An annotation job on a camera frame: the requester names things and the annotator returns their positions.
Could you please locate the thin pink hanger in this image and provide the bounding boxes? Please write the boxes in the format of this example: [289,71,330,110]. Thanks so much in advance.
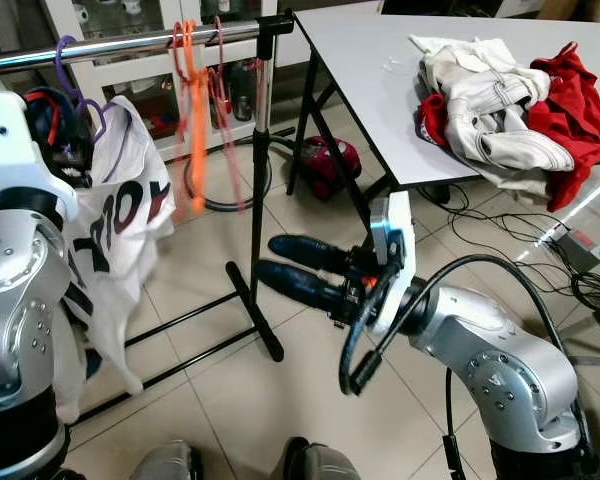
[208,15,251,213]

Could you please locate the white glass door cabinet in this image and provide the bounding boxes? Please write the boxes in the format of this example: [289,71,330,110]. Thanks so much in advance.
[40,0,301,126]

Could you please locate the grey robot right foot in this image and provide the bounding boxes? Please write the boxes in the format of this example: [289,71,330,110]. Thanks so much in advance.
[280,438,366,480]

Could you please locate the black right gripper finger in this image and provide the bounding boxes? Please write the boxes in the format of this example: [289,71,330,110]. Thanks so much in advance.
[268,234,353,274]
[257,260,341,311]

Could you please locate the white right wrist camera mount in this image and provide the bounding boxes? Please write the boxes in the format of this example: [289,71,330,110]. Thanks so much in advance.
[370,192,416,339]

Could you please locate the metal clothes rack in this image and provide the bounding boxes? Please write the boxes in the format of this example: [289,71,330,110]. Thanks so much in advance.
[0,10,298,426]

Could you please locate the white jacket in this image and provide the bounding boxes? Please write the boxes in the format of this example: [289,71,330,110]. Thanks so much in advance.
[408,35,576,196]

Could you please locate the grey robot left foot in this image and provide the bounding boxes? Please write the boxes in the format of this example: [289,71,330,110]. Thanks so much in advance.
[130,438,203,480]

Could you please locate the red garment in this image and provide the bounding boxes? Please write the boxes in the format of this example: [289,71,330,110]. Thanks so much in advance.
[415,42,600,213]

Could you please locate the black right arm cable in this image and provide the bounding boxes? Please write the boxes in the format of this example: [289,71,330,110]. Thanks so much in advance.
[338,255,571,396]

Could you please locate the magenta vacuum cleaner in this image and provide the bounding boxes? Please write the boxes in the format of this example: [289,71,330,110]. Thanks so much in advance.
[302,137,363,201]

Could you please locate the grey vacuum hose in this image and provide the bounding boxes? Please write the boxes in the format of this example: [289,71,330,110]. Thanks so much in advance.
[183,135,306,213]

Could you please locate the purple hanger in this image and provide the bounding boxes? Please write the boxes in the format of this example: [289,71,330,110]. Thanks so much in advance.
[55,35,111,141]

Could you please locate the thin black floor cables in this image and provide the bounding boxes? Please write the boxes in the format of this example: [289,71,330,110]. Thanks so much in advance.
[425,180,600,311]

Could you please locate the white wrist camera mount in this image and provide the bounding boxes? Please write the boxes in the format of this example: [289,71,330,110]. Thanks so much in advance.
[0,92,81,223]
[370,192,416,339]

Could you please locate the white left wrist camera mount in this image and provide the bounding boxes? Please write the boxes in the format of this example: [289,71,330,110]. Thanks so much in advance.
[0,92,81,223]

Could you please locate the grey robot foot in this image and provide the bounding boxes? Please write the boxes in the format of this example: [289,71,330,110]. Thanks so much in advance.
[130,438,203,480]
[280,438,366,480]

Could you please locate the grey power box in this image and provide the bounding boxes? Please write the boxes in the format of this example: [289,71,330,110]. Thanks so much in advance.
[545,228,600,273]

